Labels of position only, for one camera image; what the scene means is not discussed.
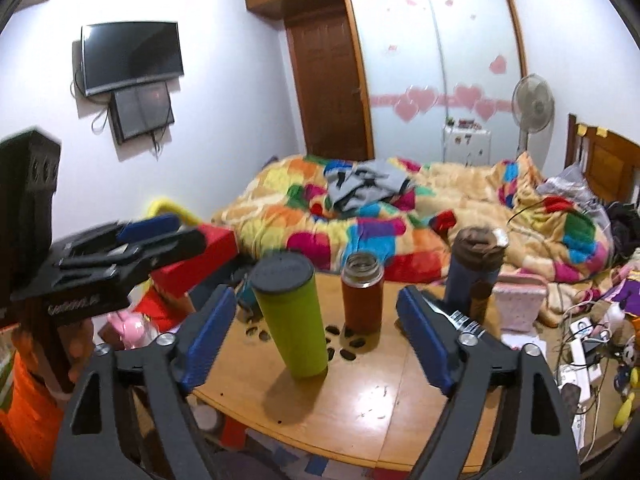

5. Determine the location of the pink dotted box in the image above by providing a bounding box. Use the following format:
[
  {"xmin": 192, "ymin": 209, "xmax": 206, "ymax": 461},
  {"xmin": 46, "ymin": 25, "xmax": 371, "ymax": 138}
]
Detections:
[{"xmin": 494, "ymin": 274, "xmax": 548, "ymax": 334}]

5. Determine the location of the wooden headboard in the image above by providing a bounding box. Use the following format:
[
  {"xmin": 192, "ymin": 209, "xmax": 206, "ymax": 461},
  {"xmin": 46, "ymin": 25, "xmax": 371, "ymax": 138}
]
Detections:
[{"xmin": 564, "ymin": 114, "xmax": 640, "ymax": 208}]

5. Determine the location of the black thermos bottle lying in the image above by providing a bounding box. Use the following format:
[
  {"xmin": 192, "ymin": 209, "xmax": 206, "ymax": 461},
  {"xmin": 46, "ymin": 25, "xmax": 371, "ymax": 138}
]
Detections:
[{"xmin": 421, "ymin": 289, "xmax": 486, "ymax": 338}]

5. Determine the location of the person's left hand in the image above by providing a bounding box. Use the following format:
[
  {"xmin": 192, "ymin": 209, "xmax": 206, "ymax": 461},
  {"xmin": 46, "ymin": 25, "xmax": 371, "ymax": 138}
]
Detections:
[{"xmin": 29, "ymin": 318, "xmax": 94, "ymax": 389}]

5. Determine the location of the red thermos cup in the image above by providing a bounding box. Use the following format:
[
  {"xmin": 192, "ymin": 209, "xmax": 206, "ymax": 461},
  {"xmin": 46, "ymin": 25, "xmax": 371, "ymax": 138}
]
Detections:
[{"xmin": 341, "ymin": 250, "xmax": 384, "ymax": 335}]

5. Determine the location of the navy blue travel mug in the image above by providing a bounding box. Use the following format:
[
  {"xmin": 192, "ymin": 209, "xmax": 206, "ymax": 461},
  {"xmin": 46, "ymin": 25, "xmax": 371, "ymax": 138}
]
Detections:
[{"xmin": 444, "ymin": 226, "xmax": 509, "ymax": 324}]

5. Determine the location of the green cup with black base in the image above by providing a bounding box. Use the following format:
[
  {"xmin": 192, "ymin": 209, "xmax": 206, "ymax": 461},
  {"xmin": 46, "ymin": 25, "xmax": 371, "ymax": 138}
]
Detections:
[{"xmin": 250, "ymin": 252, "xmax": 329, "ymax": 378}]

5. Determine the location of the red box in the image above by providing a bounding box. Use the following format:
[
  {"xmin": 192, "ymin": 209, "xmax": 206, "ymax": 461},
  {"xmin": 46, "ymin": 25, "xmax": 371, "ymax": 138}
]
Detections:
[{"xmin": 151, "ymin": 223, "xmax": 239, "ymax": 298}]

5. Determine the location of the small wall monitor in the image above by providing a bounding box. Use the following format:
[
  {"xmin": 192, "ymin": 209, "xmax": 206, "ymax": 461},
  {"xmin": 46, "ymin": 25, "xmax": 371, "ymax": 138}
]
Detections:
[{"xmin": 108, "ymin": 82, "xmax": 175, "ymax": 145}]

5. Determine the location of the colourful patchwork blanket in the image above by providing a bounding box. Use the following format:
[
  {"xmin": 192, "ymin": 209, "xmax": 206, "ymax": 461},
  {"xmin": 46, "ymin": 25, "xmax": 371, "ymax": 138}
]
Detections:
[{"xmin": 211, "ymin": 152, "xmax": 616, "ymax": 328}]

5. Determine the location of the pink plush toy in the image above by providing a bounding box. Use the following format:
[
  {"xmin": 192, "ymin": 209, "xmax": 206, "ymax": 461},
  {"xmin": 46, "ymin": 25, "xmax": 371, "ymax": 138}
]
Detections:
[{"xmin": 107, "ymin": 310, "xmax": 149, "ymax": 349}]

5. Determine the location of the brown wooden door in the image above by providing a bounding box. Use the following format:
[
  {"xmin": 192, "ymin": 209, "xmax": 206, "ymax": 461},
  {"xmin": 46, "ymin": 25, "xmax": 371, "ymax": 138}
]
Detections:
[{"xmin": 285, "ymin": 6, "xmax": 371, "ymax": 160}]

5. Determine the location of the white small cabinet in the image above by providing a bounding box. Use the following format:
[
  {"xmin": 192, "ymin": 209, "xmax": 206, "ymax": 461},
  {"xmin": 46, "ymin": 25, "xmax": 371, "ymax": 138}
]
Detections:
[{"xmin": 442, "ymin": 126, "xmax": 491, "ymax": 166}]

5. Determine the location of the yellow curved tube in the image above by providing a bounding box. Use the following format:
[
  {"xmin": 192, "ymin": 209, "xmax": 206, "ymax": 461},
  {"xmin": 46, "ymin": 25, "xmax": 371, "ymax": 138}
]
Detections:
[{"xmin": 145, "ymin": 197, "xmax": 204, "ymax": 226}]

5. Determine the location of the large wall television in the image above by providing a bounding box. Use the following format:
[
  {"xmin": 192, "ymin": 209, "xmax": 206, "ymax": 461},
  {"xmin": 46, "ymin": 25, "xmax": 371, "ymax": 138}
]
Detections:
[{"xmin": 80, "ymin": 22, "xmax": 184, "ymax": 96}]

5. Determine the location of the grey black clothing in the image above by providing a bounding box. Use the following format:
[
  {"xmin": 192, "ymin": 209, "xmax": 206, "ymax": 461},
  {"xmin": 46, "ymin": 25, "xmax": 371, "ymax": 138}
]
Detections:
[{"xmin": 323, "ymin": 159, "xmax": 414, "ymax": 214}]

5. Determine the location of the standing electric fan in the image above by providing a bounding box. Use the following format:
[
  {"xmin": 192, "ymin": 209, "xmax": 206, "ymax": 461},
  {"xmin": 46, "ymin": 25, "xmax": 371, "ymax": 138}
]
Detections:
[{"xmin": 511, "ymin": 74, "xmax": 554, "ymax": 155}]

